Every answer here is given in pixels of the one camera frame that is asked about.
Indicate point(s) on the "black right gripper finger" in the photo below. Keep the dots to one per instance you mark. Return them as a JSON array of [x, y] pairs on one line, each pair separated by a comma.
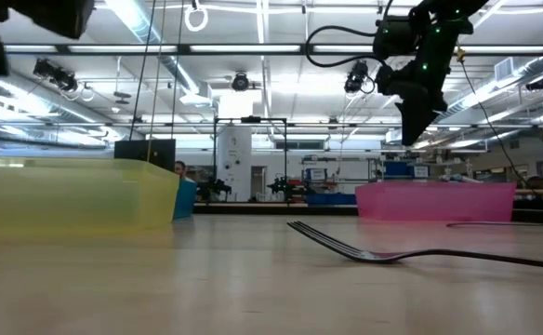
[[422, 116], [404, 114]]

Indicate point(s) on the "black fork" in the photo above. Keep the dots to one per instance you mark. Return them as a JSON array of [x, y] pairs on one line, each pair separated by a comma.
[[366, 255]]

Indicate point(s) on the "black background robot arm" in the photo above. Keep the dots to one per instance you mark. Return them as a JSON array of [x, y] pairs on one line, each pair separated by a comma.
[[283, 185], [218, 187]]

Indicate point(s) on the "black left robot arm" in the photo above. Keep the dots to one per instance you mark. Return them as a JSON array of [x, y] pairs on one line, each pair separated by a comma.
[[53, 16]]

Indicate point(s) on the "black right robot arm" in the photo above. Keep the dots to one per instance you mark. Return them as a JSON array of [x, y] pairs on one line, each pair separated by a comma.
[[453, 11]]

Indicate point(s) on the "blue background boxes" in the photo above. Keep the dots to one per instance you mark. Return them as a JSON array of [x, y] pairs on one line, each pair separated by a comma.
[[397, 170]]

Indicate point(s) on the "red-pink plastic bin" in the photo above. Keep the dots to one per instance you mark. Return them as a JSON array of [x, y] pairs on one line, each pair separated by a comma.
[[434, 202]]

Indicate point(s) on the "blue background crate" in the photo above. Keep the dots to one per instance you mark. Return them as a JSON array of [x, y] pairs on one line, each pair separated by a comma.
[[332, 199]]

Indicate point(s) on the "black ceiling speaker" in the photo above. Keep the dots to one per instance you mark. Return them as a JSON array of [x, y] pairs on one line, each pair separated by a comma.
[[536, 84]]

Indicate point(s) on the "white column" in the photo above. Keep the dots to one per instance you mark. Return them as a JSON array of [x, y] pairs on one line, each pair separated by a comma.
[[234, 153]]

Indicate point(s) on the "person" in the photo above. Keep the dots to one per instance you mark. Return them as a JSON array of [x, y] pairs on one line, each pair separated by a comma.
[[181, 168]]

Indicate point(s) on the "blue plastic bin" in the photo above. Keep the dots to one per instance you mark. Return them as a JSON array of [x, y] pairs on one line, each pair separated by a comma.
[[185, 200]]

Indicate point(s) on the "black monitor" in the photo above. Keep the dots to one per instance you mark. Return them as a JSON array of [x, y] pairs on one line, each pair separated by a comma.
[[132, 151]]

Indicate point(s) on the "yellow translucent plastic bin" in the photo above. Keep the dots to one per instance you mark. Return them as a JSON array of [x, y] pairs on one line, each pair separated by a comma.
[[67, 200]]

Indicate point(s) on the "black ceiling device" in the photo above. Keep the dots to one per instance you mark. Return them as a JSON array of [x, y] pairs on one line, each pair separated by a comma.
[[55, 74]]

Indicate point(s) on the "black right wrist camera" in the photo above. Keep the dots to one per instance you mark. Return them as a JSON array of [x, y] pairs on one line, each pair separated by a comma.
[[394, 37]]

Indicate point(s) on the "black overhead camera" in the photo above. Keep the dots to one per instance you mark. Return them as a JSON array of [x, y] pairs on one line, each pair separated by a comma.
[[357, 76]]

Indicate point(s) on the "white wall vent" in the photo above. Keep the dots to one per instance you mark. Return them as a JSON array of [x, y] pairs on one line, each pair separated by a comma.
[[504, 70]]

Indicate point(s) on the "black ceiling dome camera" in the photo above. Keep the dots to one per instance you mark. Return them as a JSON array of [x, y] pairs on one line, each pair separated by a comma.
[[240, 82]]

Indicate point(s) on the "black background station frame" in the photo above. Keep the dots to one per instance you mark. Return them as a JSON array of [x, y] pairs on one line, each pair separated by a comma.
[[214, 158]]

